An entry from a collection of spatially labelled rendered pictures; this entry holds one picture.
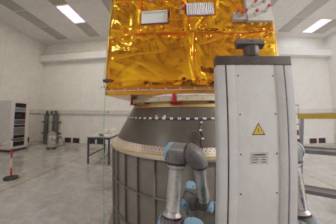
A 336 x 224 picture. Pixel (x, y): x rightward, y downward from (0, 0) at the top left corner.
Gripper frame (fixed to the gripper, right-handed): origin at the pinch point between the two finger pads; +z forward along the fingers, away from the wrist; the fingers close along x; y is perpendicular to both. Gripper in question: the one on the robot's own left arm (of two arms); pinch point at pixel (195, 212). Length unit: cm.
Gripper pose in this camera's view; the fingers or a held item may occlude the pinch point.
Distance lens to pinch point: 149.6
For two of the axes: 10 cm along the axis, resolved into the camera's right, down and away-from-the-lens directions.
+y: 1.4, -3.0, 9.4
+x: -9.7, 1.5, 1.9
